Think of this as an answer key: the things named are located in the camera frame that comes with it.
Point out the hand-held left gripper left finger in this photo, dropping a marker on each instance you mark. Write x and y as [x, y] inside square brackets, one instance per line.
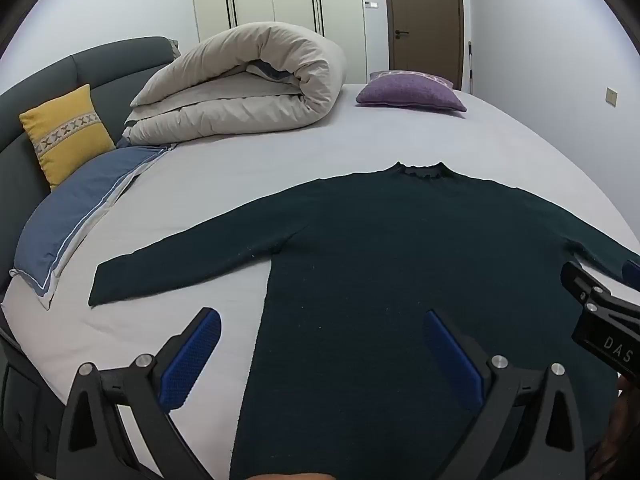
[192, 360]

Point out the bed with white sheet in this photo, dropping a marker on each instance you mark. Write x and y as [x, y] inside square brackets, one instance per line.
[310, 155]

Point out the beige wall socket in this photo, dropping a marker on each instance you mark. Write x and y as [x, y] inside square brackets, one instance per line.
[611, 95]

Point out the beige folded duvet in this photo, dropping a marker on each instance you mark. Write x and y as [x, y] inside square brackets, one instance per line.
[240, 105]

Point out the purple cushion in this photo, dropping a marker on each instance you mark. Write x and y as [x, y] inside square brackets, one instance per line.
[410, 92]

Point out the yellow patterned cushion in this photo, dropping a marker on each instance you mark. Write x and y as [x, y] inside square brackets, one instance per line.
[65, 135]

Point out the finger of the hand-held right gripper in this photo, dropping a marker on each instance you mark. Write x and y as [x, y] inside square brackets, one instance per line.
[634, 274]
[580, 282]

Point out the blue pillow with white trim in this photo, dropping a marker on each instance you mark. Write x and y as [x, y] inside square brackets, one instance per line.
[75, 210]

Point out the brown wooden door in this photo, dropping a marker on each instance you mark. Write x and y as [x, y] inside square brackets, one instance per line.
[425, 5]

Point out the dark green knit sweater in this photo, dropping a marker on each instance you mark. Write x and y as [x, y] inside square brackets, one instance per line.
[375, 260]

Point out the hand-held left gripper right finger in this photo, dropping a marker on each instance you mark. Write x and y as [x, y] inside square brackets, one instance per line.
[450, 355]

